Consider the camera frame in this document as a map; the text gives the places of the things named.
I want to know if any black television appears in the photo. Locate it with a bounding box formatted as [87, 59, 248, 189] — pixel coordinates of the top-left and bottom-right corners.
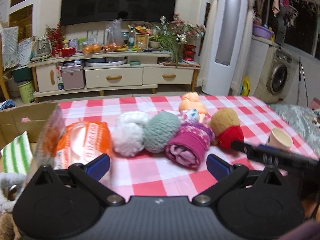
[60, 0, 176, 25]

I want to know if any cream TV cabinet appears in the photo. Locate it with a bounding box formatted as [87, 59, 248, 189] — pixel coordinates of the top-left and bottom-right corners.
[28, 50, 201, 100]

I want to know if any brown plush with red scarf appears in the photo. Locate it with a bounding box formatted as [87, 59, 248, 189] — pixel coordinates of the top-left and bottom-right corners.
[208, 108, 244, 150]

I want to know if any pink checkered tablecloth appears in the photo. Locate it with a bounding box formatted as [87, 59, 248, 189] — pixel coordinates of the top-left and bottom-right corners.
[60, 96, 317, 198]

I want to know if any white standing air conditioner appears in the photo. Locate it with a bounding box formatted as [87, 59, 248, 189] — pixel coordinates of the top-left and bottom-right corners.
[197, 0, 254, 96]

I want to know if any orange white tissue pack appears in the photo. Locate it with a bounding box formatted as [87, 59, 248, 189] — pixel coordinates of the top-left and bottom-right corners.
[40, 121, 113, 170]

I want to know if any magenta rolled knit sock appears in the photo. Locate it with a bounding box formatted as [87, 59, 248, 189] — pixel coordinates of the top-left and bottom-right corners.
[165, 122, 215, 169]

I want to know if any orange twisted towel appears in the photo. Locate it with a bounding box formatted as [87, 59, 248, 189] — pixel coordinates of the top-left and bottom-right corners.
[178, 92, 207, 122]

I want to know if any bag of oranges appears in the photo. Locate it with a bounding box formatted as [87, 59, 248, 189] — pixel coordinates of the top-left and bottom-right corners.
[103, 19, 123, 53]

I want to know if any silver washing machine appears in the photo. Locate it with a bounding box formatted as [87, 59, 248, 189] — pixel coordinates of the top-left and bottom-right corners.
[254, 46, 295, 104]

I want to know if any green trash bin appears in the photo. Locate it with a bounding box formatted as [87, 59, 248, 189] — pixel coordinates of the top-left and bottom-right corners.
[17, 80, 35, 104]

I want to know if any purple basin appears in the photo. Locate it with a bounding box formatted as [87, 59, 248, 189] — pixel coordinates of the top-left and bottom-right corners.
[252, 24, 274, 40]

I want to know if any teal knitted ball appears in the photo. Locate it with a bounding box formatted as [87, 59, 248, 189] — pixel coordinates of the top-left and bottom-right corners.
[143, 112, 181, 153]

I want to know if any potted flower plant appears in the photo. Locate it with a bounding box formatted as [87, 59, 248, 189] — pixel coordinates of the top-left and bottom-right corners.
[149, 14, 206, 66]

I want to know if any green striped cloth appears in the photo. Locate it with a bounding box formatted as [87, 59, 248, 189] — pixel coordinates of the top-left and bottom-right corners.
[1, 131, 33, 175]

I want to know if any framed picture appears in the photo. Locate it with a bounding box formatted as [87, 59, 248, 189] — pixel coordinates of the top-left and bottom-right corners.
[135, 33, 149, 49]

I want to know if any white floral knotted cloth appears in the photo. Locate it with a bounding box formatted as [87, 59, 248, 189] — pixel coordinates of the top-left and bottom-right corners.
[165, 108, 200, 124]

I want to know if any white fluffy ball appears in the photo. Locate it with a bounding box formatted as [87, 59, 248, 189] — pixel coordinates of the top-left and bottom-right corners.
[111, 111, 151, 158]

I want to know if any white paper cup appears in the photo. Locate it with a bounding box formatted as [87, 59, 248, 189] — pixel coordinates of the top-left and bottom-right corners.
[266, 127, 293, 151]

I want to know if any cardboard box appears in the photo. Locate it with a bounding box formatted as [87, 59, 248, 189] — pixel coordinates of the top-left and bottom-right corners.
[1, 102, 66, 174]

